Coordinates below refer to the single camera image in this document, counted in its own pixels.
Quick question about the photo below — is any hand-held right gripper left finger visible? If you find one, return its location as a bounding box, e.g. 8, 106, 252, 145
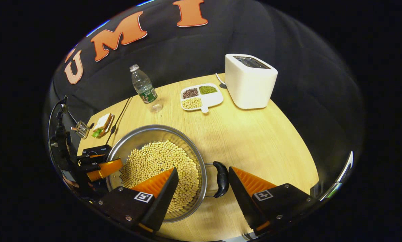
93, 167, 180, 233

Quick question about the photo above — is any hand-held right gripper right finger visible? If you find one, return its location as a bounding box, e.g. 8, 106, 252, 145
228, 166, 321, 236

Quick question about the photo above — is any black induction cooktop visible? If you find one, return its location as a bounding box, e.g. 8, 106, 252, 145
82, 145, 113, 158

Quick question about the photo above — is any large pile of soybeans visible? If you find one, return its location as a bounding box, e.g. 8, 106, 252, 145
119, 140, 200, 213

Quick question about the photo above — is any steel pot with black handle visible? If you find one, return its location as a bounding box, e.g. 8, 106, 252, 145
106, 124, 229, 223

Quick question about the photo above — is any sandwich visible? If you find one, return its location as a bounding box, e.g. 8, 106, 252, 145
92, 113, 114, 138

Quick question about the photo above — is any clear plastic water bottle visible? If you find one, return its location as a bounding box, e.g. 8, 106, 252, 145
130, 64, 163, 114

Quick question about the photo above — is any small pile of soybeans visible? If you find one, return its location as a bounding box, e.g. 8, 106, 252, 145
182, 97, 203, 110

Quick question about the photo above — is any white divided plate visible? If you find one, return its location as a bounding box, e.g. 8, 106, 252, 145
180, 83, 224, 114

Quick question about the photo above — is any white toaster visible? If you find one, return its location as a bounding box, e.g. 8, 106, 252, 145
225, 53, 278, 110

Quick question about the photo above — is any wire mesh holder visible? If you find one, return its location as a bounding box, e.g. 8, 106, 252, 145
75, 120, 90, 139

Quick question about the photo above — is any black power cable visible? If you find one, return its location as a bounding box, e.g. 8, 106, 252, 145
106, 96, 134, 146

